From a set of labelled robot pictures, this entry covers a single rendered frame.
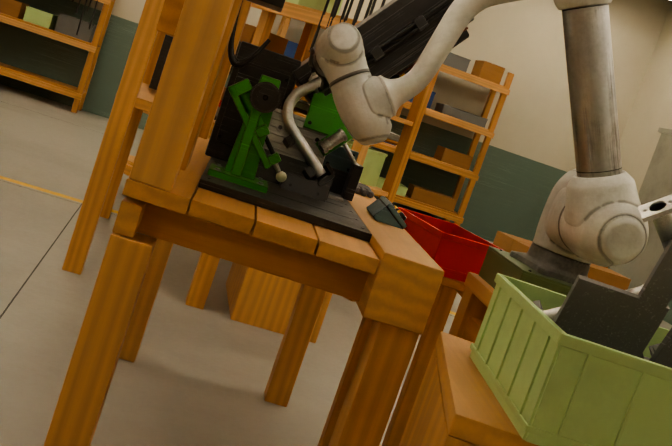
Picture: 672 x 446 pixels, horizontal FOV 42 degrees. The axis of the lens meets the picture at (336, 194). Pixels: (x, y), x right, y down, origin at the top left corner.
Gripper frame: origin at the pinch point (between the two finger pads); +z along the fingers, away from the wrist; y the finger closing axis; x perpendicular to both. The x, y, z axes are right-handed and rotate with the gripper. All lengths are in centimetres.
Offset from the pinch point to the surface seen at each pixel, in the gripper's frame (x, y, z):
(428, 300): 13, -60, -48
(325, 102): -0.1, -5.5, 4.4
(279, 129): 14.6, -6.4, 5.8
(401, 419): 15, -102, 47
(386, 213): 1.1, -40.4, -3.9
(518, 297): 8, -62, -88
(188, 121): 41, -4, -53
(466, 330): -2, -77, -9
